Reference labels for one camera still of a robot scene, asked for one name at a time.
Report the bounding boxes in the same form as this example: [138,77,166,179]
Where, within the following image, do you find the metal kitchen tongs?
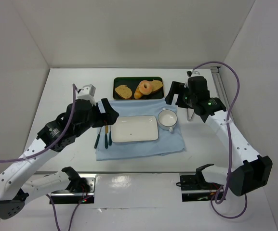
[186,108,194,121]

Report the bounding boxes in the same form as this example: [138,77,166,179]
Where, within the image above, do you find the orange glazed donut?
[139,80,153,95]

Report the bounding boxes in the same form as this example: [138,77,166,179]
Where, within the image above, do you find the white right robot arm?
[165,76,273,196]

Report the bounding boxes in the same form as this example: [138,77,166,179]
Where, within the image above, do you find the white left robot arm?
[0,98,119,219]

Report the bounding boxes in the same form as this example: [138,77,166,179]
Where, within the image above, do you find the right bread slice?
[149,80,163,93]

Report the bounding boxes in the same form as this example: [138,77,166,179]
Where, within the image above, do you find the bread slice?
[115,85,132,100]
[149,80,163,93]

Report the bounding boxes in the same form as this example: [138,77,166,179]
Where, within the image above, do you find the left bread slice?
[115,85,132,100]

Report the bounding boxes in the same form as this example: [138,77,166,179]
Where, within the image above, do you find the striped bread roll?
[134,88,143,100]

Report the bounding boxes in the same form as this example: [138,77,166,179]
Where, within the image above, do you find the white rectangular plate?
[111,115,159,143]

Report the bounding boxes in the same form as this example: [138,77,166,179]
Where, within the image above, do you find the dark green serving tray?
[113,77,164,100]

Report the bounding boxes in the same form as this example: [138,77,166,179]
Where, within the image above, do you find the gold knife green handle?
[105,125,108,149]

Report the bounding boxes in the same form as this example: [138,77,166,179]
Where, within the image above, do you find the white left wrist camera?
[77,84,96,106]

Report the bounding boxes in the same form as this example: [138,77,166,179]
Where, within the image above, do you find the gold spoon green handle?
[108,125,112,146]

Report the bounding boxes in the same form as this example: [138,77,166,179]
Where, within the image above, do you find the aluminium rail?
[211,66,230,109]

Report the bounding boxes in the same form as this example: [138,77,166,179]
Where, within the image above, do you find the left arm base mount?
[50,174,96,205]

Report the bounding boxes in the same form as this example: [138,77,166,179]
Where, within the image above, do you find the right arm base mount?
[175,175,220,202]

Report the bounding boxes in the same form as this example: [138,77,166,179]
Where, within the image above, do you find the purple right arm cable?
[190,61,248,219]

